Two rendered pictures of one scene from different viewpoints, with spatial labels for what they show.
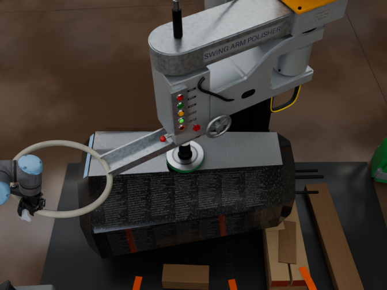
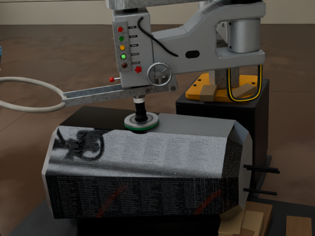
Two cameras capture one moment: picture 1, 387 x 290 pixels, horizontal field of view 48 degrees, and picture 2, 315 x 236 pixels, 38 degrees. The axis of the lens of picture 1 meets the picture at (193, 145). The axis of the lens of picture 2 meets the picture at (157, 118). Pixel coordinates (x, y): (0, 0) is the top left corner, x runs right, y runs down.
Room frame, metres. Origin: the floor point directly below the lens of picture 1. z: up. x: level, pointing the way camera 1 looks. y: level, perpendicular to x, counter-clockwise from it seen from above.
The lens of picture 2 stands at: (-0.87, -1.03, 2.05)
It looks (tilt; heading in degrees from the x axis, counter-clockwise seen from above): 24 degrees down; 22
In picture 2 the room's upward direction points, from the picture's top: 5 degrees counter-clockwise
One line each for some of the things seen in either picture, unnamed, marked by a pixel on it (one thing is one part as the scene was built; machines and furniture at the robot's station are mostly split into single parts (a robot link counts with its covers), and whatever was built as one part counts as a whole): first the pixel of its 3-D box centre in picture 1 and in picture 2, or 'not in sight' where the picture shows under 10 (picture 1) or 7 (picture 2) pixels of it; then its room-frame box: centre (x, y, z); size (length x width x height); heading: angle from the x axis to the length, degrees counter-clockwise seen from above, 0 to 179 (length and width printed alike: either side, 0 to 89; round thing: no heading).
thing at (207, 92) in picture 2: not in sight; (208, 92); (2.17, -0.21, 0.81); 0.20 x 0.10 x 0.05; 6
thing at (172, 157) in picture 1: (185, 155); (141, 119); (1.52, 0.05, 0.86); 0.21 x 0.21 x 0.01
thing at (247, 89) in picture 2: not in sight; (240, 91); (2.24, -0.43, 0.80); 0.20 x 0.10 x 0.05; 139
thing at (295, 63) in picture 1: (292, 51); (243, 33); (1.82, -0.54, 1.34); 0.19 x 0.19 x 0.20
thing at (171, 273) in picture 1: (186, 277); not in sight; (1.12, 0.08, 0.07); 0.30 x 0.12 x 0.12; 86
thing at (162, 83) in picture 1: (196, 92); (147, 47); (1.56, -0.02, 1.32); 0.36 x 0.22 x 0.45; 117
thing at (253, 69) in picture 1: (250, 75); (200, 45); (1.69, -0.31, 1.30); 0.74 x 0.23 x 0.49; 117
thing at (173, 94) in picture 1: (179, 111); (122, 47); (1.39, 0.06, 1.37); 0.08 x 0.03 x 0.28; 117
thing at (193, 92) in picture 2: not in sight; (223, 86); (2.42, -0.27, 0.76); 0.49 x 0.49 x 0.05; 88
